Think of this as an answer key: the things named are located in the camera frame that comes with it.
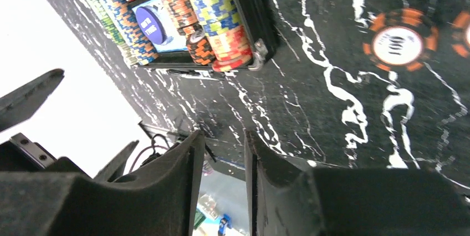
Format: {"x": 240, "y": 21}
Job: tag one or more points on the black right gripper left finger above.
{"x": 159, "y": 198}

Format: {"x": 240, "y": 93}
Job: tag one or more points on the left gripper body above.
{"x": 22, "y": 153}

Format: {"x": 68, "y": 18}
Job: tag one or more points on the blue orange chip stack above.
{"x": 126, "y": 23}

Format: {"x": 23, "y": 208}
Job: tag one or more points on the orange black chip stack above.
{"x": 184, "y": 19}

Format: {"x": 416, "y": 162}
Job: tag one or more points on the black poker set case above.
{"x": 258, "y": 30}

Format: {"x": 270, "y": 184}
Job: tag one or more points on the blue small blind button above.
{"x": 151, "y": 25}

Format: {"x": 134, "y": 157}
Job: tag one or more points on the blue green chip stack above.
{"x": 222, "y": 25}

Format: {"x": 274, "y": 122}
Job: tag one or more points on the blue playing card deck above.
{"x": 174, "y": 42}

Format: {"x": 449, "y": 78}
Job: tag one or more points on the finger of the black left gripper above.
{"x": 22, "y": 103}
{"x": 115, "y": 168}

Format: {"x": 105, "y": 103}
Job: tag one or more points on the red white chip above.
{"x": 402, "y": 39}
{"x": 460, "y": 34}

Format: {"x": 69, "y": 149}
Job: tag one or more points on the dark green chip stack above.
{"x": 107, "y": 23}

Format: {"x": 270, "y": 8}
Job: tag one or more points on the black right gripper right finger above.
{"x": 286, "y": 200}

